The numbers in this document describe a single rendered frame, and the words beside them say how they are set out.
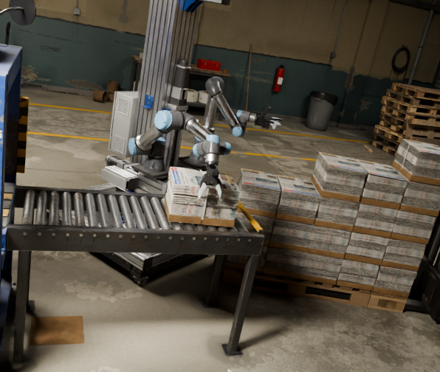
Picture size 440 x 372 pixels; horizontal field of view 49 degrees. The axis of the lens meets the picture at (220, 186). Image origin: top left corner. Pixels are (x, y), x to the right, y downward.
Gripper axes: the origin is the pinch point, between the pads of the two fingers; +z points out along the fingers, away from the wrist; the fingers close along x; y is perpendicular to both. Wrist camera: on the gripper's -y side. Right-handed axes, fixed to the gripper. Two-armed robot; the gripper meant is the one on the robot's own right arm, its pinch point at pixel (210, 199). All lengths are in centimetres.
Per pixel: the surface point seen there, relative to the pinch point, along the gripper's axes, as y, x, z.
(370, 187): 58, -130, -29
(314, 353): 52, -88, 85
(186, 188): 7.7, 11.7, -5.7
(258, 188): 78, -53, -23
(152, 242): 8.3, 27.3, 24.6
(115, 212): 25, 47, 9
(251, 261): 19.5, -31.2, 30.4
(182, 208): 14.2, 11.8, 4.5
